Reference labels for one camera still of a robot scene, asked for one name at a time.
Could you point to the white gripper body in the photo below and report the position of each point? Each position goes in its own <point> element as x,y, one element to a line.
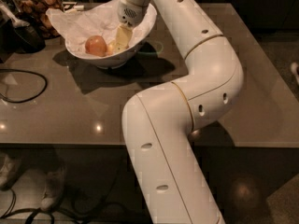
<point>130,13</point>

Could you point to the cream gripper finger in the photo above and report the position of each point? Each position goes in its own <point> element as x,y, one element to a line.
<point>122,38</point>

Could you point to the yellow-red apple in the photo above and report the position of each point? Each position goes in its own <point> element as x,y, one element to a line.
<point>110,48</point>

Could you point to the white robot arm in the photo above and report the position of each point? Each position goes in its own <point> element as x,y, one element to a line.
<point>156,122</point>

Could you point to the white ceramic bowl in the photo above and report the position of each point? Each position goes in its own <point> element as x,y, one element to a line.
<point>115,60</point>

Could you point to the red apple left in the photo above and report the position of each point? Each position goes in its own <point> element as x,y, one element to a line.
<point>96,45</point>

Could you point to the small white items behind bowl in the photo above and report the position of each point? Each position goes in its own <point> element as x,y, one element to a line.
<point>72,7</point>

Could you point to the white tissue paper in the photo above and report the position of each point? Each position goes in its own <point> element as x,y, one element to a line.
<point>77,26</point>

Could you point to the glass jar of nuts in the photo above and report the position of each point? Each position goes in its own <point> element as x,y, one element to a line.
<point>36,10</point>

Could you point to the white sneaker right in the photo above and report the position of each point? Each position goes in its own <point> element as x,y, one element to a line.
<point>54,189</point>

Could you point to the white sneaker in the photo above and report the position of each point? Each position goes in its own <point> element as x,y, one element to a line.
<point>54,189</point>
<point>9,172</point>

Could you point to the white sneaker left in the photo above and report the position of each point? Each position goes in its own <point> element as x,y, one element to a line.
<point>9,172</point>

